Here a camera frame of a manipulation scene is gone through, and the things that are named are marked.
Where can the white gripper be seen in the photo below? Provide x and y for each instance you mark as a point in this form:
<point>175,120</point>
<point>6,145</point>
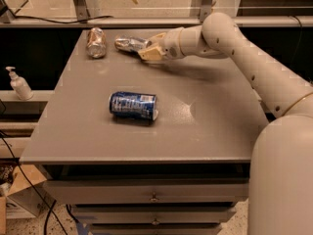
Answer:
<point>171,45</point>

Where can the silver redbull can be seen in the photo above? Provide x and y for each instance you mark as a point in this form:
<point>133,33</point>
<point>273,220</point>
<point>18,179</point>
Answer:
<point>131,43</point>

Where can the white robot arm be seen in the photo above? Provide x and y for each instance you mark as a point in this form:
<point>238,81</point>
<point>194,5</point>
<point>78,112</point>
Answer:
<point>280,197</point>

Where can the orange soda can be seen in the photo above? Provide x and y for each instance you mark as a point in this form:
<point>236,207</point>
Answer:
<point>96,43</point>

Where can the blue pepsi can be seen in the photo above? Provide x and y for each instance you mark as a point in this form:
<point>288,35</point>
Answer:
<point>133,105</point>

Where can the grey drawer cabinet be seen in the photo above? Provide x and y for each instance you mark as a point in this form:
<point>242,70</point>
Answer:
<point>181,174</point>

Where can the white pump bottle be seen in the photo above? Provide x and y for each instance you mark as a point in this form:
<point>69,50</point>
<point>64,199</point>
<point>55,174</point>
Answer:
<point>19,85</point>

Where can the cardboard box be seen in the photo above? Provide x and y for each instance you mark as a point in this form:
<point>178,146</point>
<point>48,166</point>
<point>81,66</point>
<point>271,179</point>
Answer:
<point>22,199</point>

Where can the left metal bracket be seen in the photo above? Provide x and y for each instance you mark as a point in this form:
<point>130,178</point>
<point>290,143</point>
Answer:
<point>81,10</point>

